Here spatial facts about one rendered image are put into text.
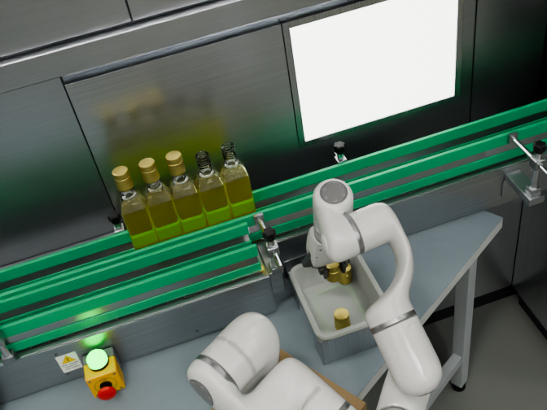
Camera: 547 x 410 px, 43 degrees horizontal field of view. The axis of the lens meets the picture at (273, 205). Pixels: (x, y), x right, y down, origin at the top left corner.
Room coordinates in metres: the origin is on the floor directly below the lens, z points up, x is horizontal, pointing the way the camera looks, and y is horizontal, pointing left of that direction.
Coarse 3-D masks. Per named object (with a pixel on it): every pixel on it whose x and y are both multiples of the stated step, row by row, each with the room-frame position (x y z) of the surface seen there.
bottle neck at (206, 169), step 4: (200, 152) 1.20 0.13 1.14; (204, 152) 1.20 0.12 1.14; (196, 156) 1.19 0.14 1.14; (200, 156) 1.20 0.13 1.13; (204, 156) 1.20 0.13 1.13; (208, 156) 1.19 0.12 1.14; (196, 160) 1.19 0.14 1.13; (200, 160) 1.18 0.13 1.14; (204, 160) 1.18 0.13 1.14; (208, 160) 1.18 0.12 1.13; (200, 164) 1.18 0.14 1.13; (204, 164) 1.18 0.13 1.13; (208, 164) 1.18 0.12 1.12; (200, 168) 1.18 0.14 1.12; (204, 168) 1.18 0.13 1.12; (208, 168) 1.18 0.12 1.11; (200, 172) 1.18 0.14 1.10; (204, 172) 1.18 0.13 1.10; (208, 172) 1.18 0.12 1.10; (204, 176) 1.18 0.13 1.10
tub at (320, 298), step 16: (304, 272) 1.10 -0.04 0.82; (352, 272) 1.11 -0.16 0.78; (368, 272) 1.04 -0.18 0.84; (304, 288) 1.09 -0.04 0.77; (320, 288) 1.08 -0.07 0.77; (336, 288) 1.07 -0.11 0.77; (352, 288) 1.06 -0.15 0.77; (368, 288) 1.03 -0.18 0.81; (304, 304) 0.99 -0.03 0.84; (320, 304) 1.04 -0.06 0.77; (336, 304) 1.03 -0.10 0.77; (352, 304) 1.02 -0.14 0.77; (368, 304) 1.01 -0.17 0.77; (320, 320) 0.99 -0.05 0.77; (352, 320) 0.97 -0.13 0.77; (320, 336) 0.90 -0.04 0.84; (336, 336) 0.89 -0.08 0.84
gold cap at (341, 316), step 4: (340, 308) 0.98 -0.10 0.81; (344, 308) 0.98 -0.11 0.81; (336, 312) 0.97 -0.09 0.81; (340, 312) 0.97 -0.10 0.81; (344, 312) 0.96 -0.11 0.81; (348, 312) 0.96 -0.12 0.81; (336, 316) 0.96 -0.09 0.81; (340, 316) 0.96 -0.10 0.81; (344, 316) 0.95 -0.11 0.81; (348, 316) 0.96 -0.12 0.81; (336, 320) 0.95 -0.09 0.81; (340, 320) 0.95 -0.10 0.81; (344, 320) 0.95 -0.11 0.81; (348, 320) 0.95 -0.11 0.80; (336, 324) 0.95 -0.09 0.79; (340, 324) 0.95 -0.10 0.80; (344, 324) 0.95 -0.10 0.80; (348, 324) 0.95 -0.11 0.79; (336, 328) 0.96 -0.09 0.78; (340, 328) 0.95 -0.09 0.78
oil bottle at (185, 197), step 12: (192, 180) 1.19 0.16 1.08; (180, 192) 1.16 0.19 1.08; (192, 192) 1.16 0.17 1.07; (180, 204) 1.15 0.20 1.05; (192, 204) 1.16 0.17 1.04; (180, 216) 1.15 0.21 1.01; (192, 216) 1.16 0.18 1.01; (204, 216) 1.16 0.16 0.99; (192, 228) 1.16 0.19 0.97; (204, 228) 1.16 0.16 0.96
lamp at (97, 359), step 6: (90, 354) 0.95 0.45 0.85; (96, 354) 0.95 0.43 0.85; (102, 354) 0.95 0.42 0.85; (90, 360) 0.94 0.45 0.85; (96, 360) 0.93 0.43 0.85; (102, 360) 0.93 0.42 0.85; (108, 360) 0.95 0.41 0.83; (90, 366) 0.93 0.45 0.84; (96, 366) 0.93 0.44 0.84; (102, 366) 0.93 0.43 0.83
